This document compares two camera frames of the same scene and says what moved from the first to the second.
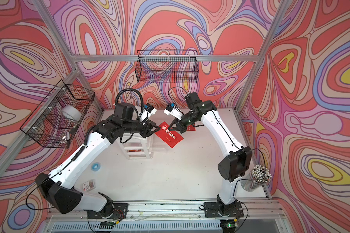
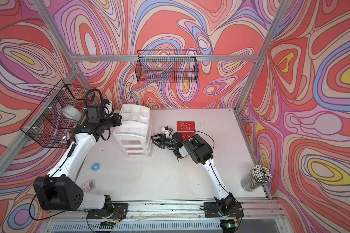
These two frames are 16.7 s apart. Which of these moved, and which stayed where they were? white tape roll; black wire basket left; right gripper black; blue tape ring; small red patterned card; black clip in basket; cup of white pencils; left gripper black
Moved: left gripper black; right gripper black
Stayed: black wire basket left; black clip in basket; blue tape ring; small red patterned card; cup of white pencils; white tape roll
